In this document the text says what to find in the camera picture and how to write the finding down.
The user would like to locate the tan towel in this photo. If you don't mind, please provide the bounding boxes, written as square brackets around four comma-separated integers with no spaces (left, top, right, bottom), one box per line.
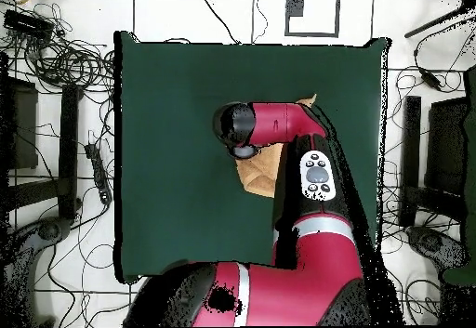
[234,93,318,199]

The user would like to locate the black flat panel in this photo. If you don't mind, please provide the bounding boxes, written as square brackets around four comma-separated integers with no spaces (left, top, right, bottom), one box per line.
[0,76,39,171]
[424,97,470,195]

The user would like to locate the dark green table cloth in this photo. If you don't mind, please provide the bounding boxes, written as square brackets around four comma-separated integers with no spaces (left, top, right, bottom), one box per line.
[112,30,392,284]

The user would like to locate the black power strip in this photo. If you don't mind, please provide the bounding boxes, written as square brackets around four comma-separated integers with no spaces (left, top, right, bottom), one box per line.
[84,142,113,206]

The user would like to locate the grey stand base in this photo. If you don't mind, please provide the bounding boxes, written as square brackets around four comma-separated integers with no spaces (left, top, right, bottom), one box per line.
[0,216,73,328]
[405,225,470,269]

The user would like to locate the black stand crossbar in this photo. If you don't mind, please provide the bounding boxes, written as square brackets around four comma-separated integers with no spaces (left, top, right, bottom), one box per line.
[417,185,466,221]
[7,177,62,210]

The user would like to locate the black power adapter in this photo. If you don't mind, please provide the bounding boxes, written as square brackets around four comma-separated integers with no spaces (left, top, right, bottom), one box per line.
[419,70,443,91]

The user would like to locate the black rod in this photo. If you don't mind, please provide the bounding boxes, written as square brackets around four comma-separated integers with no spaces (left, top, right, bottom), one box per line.
[403,7,466,39]

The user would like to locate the black electronics box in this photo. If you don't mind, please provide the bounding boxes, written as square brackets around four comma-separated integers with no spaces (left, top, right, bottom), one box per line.
[3,8,55,41]

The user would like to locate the tangle of black cables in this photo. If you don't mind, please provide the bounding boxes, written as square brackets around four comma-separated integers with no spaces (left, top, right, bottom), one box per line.
[7,2,115,93]

